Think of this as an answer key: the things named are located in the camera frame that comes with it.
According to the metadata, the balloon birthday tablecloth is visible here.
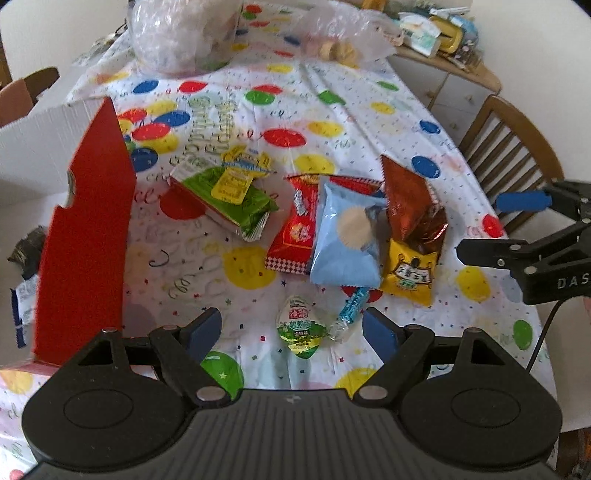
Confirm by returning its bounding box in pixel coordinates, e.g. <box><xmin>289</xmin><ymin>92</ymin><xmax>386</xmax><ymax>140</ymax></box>
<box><xmin>1</xmin><ymin>1</ymin><xmax>562</xmax><ymax>479</ymax></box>

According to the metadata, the white tissue pack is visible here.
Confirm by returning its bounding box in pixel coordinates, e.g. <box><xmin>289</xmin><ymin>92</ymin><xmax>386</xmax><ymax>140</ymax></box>
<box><xmin>399</xmin><ymin>12</ymin><xmax>441</xmax><ymax>58</ymax></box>

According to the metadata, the wooden slatted chair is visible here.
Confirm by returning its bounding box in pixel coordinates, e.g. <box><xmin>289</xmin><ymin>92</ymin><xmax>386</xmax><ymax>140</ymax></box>
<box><xmin>458</xmin><ymin>95</ymin><xmax>565</xmax><ymax>236</ymax></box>

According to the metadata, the brown chair far left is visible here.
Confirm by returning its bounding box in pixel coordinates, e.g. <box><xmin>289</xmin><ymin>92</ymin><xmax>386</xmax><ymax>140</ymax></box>
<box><xmin>0</xmin><ymin>67</ymin><xmax>60</xmax><ymax>127</ymax></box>

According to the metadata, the red snack bag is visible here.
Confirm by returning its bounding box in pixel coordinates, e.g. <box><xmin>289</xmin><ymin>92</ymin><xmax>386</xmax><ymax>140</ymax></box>
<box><xmin>266</xmin><ymin>174</ymin><xmax>384</xmax><ymax>277</ymax></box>

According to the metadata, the brown foil snack packet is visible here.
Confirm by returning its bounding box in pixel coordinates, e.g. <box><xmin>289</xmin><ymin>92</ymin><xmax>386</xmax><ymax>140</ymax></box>
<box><xmin>381</xmin><ymin>155</ymin><xmax>449</xmax><ymax>256</ymax></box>

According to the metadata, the large clear plastic bag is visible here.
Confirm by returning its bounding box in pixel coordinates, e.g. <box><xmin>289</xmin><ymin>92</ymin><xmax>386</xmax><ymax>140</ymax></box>
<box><xmin>126</xmin><ymin>0</ymin><xmax>242</xmax><ymax>77</ymax></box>

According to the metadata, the light blue cookie packet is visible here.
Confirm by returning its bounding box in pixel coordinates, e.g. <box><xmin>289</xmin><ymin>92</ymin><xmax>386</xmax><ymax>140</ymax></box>
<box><xmin>310</xmin><ymin>177</ymin><xmax>387</xmax><ymax>289</ymax></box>

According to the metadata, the green white jelly cup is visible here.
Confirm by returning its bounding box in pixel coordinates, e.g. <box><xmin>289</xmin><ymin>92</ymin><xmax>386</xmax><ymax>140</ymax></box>
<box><xmin>276</xmin><ymin>295</ymin><xmax>327</xmax><ymax>359</ymax></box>

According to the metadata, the red white cardboard box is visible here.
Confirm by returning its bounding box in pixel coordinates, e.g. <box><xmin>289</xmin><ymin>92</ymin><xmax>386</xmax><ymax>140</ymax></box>
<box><xmin>1</xmin><ymin>97</ymin><xmax>136</xmax><ymax>372</ymax></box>

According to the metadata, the yellow sauce sachet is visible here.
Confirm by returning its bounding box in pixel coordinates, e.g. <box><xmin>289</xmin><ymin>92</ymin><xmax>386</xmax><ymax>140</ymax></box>
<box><xmin>211</xmin><ymin>145</ymin><xmax>273</xmax><ymax>205</ymax></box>

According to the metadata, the white wooden sideboard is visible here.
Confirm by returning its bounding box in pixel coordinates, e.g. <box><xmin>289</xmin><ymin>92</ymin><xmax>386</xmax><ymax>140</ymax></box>
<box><xmin>388</xmin><ymin>47</ymin><xmax>502</xmax><ymax>145</ymax></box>

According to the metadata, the blue candy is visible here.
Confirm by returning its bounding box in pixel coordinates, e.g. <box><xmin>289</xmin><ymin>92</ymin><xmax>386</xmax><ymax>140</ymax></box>
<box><xmin>328</xmin><ymin>287</ymin><xmax>370</xmax><ymax>341</ymax></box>

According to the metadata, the yellow bear snack packet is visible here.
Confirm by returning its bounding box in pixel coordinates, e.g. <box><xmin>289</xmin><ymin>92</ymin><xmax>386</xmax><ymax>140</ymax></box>
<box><xmin>380</xmin><ymin>239</ymin><xmax>439</xmax><ymax>307</ymax></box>

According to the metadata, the black cable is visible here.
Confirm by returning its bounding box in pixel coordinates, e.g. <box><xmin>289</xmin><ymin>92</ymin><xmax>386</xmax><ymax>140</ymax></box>
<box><xmin>526</xmin><ymin>299</ymin><xmax>564</xmax><ymax>374</ymax></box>

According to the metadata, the yellow tin on sideboard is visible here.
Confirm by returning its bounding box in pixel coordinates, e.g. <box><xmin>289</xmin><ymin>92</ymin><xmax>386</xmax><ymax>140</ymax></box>
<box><xmin>429</xmin><ymin>16</ymin><xmax>464</xmax><ymax>54</ymax></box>

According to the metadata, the green snack packet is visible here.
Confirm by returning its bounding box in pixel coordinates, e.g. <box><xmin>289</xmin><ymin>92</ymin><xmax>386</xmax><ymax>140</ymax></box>
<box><xmin>170</xmin><ymin>162</ymin><xmax>279</xmax><ymax>242</ymax></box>

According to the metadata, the plastic bag with cookies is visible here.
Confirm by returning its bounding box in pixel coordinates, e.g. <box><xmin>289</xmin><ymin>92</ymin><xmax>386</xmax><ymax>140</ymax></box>
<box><xmin>293</xmin><ymin>1</ymin><xmax>405</xmax><ymax>67</ymax></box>

